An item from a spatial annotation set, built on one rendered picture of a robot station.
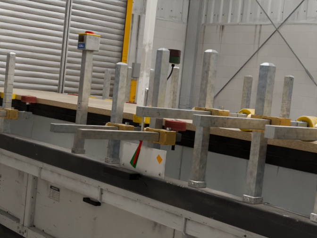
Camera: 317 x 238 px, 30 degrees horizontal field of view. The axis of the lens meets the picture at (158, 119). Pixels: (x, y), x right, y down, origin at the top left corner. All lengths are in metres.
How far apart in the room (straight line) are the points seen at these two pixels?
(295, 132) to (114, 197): 1.12
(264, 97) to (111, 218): 1.25
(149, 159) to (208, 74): 0.41
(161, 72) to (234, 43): 9.69
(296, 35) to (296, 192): 8.96
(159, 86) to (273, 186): 0.54
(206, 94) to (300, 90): 8.74
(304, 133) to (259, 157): 0.36
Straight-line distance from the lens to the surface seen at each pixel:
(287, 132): 1.43
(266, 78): 1.81
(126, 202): 2.34
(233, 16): 11.97
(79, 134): 1.95
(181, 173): 2.38
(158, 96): 2.16
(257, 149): 1.82
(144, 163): 2.20
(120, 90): 2.37
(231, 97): 11.72
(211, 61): 1.98
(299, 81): 10.71
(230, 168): 2.19
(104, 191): 2.47
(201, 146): 1.98
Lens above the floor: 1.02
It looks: 3 degrees down
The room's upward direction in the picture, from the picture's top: 6 degrees clockwise
